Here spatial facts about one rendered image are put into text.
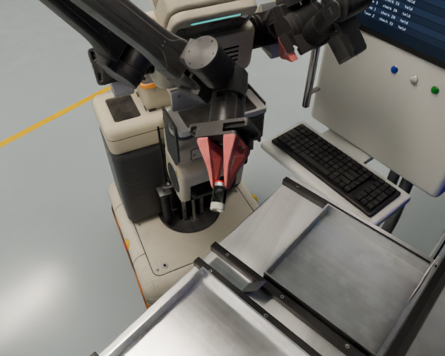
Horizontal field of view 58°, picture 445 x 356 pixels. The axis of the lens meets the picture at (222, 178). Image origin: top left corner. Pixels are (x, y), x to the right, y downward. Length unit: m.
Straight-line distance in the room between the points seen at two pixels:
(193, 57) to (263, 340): 0.56
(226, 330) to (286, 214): 0.34
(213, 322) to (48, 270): 1.36
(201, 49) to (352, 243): 0.61
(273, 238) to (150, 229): 0.88
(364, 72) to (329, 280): 0.61
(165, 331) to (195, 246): 0.86
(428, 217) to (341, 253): 1.44
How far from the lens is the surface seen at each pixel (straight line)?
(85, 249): 2.13
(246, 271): 0.91
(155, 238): 1.74
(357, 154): 1.37
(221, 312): 0.89
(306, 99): 1.36
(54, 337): 1.95
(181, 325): 0.88
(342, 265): 0.98
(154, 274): 1.65
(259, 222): 1.02
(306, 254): 0.98
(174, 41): 0.69
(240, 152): 0.64
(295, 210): 1.06
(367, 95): 1.28
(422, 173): 1.28
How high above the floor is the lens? 1.69
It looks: 46 degrees down
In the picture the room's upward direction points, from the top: straight up
